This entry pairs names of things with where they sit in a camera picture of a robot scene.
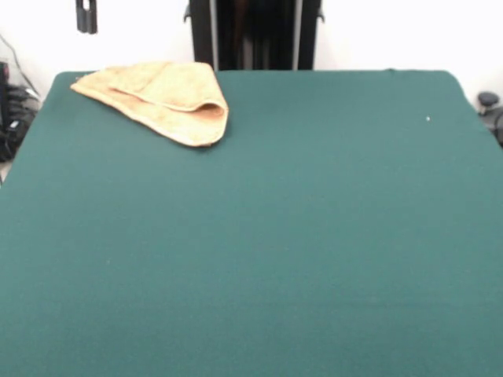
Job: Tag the tan terry towel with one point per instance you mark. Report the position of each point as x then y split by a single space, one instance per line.
169 102

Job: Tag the gray black floor stand base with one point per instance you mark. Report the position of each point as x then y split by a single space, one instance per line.
491 106
21 118

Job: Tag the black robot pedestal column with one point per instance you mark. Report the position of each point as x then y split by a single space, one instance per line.
267 35

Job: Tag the dark green table cloth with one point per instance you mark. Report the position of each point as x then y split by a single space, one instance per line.
353 255

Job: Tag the tall black box device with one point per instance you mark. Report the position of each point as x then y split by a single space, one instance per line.
4 90

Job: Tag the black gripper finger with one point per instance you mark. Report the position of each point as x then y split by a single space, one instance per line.
81 15
92 17

